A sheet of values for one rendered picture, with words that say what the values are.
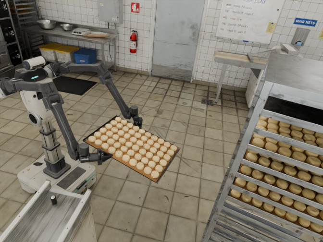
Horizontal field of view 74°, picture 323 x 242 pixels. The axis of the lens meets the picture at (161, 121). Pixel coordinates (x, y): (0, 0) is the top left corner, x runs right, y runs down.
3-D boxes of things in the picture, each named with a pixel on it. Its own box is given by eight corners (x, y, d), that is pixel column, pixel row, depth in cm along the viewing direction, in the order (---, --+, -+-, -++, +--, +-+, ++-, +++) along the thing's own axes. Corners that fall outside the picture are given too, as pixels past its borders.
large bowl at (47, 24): (33, 29, 473) (32, 21, 465) (45, 26, 505) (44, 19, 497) (50, 31, 468) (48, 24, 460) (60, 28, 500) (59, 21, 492)
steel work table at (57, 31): (30, 67, 512) (19, 23, 458) (50, 59, 571) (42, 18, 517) (105, 81, 488) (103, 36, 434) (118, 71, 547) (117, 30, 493)
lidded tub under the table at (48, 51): (40, 58, 508) (37, 47, 493) (53, 53, 546) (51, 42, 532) (54, 61, 502) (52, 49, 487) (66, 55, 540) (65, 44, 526)
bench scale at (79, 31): (71, 34, 462) (71, 30, 457) (78, 31, 488) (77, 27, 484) (85, 36, 461) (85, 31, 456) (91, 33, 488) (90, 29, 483)
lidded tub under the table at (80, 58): (73, 64, 496) (71, 53, 481) (83, 58, 534) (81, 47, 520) (89, 66, 492) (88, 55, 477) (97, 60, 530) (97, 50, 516)
